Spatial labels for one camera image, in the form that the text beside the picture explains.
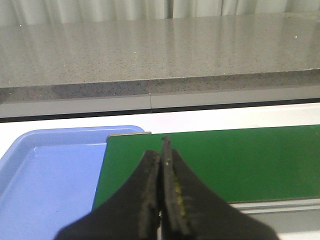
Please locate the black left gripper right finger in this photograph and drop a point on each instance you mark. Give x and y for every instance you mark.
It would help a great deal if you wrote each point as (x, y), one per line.
(191, 211)

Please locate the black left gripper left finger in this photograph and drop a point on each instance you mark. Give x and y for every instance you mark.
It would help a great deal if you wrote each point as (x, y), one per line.
(131, 213)

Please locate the blue plastic tray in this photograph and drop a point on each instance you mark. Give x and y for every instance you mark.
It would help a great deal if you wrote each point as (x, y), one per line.
(48, 179)

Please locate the green conveyor belt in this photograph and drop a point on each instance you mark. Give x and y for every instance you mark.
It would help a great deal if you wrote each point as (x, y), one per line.
(255, 164)

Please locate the grey stone countertop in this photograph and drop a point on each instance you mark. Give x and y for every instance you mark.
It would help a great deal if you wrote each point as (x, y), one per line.
(120, 58)

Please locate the grey cabinet panel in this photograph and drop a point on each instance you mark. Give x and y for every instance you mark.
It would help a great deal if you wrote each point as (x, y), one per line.
(158, 102)

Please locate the white curtain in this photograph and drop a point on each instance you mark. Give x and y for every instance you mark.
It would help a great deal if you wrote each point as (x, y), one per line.
(36, 12)

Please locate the aluminium conveyor frame rail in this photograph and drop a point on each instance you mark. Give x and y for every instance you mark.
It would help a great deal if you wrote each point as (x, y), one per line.
(278, 206)

